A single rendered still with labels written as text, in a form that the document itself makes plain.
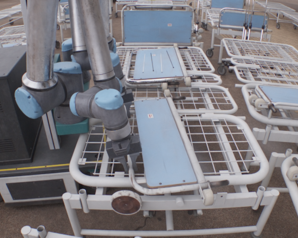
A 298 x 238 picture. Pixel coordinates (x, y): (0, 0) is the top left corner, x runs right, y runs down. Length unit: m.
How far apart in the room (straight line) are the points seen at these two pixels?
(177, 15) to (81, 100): 1.95
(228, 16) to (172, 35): 1.45
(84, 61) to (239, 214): 1.23
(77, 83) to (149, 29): 1.64
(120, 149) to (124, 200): 0.20
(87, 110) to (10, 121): 0.57
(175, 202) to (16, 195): 0.96
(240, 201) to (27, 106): 0.96
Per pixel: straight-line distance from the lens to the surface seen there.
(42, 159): 1.54
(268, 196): 1.16
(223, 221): 1.59
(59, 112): 1.31
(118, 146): 0.92
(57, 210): 1.67
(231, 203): 1.12
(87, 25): 1.00
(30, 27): 0.99
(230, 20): 4.05
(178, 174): 1.04
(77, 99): 0.97
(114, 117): 0.89
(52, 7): 0.96
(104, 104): 0.87
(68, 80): 1.20
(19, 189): 1.59
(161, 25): 2.75
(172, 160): 1.11
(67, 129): 1.31
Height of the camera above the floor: 1.24
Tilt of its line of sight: 31 degrees down
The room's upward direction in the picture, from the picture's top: straight up
